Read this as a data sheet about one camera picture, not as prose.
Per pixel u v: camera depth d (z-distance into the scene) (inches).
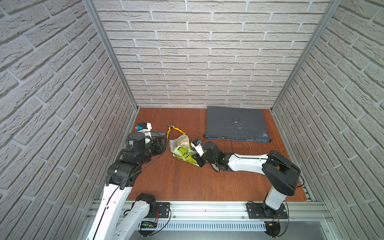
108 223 14.8
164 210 28.6
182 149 30.4
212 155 26.5
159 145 22.4
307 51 33.6
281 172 18.6
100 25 29.8
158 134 40.5
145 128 23.0
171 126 41.9
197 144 29.8
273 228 27.4
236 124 41.6
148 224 28.3
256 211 28.6
